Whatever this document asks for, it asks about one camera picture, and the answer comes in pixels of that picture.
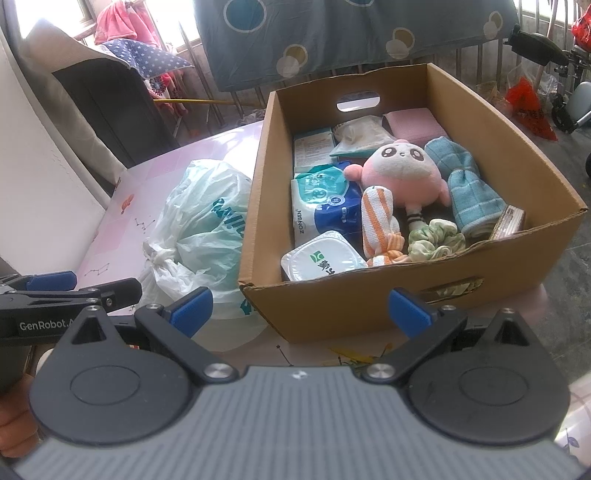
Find pink plush toy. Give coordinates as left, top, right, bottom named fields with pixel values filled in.
left=342, top=138, right=452, bottom=232

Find blue tissue pack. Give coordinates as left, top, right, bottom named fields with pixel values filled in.
left=290, top=161, right=366, bottom=248

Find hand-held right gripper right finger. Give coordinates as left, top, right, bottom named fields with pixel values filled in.
left=361, top=288, right=533, bottom=384

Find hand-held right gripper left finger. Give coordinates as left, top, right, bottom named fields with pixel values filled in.
left=58, top=287, right=237, bottom=384

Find scooter with black seat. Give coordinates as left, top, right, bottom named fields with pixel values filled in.
left=503, top=24, right=591, bottom=181

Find person's left hand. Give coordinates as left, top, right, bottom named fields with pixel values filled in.
left=0, top=376, right=41, bottom=458

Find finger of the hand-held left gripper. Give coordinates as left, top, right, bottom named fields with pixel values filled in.
left=0, top=278, right=143, bottom=315
left=0, top=271, right=79, bottom=294

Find gold box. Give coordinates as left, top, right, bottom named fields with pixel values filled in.
left=488, top=205, right=526, bottom=242

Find white plastic wipes container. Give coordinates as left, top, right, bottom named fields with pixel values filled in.
left=281, top=231, right=369, bottom=284

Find pink hanging clothes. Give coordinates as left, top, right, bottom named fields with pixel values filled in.
left=95, top=0, right=160, bottom=47

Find pink sponge cloth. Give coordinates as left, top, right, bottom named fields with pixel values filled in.
left=383, top=108, right=450, bottom=148

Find teal checked towel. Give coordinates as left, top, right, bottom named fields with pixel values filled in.
left=447, top=168, right=508, bottom=239
left=424, top=137, right=481, bottom=186

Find pale teal tissue box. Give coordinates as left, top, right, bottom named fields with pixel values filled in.
left=293, top=129, right=336, bottom=174

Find clear tissue packet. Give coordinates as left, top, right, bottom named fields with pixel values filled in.
left=330, top=115, right=393, bottom=160

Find cardboard box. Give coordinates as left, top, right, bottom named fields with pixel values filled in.
left=238, top=62, right=588, bottom=345

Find pink floral garment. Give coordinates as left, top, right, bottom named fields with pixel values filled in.
left=145, top=71, right=190, bottom=117

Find red plastic bag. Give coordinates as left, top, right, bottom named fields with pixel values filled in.
left=571, top=7, right=591, bottom=45
left=505, top=76, right=559, bottom=142

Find green scrunchie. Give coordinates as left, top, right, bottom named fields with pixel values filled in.
left=407, top=219, right=467, bottom=262

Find yellow stick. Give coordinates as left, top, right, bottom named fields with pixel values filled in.
left=154, top=96, right=232, bottom=106

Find white green plastic bag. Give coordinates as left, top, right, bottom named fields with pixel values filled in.
left=139, top=158, right=271, bottom=331

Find blue star-patterned cloth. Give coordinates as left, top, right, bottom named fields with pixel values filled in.
left=99, top=39, right=194, bottom=79

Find orange striped cloth toy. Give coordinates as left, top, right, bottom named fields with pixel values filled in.
left=360, top=185, right=412, bottom=269

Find blue bedsheet with circles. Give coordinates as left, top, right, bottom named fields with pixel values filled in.
left=193, top=0, right=520, bottom=93

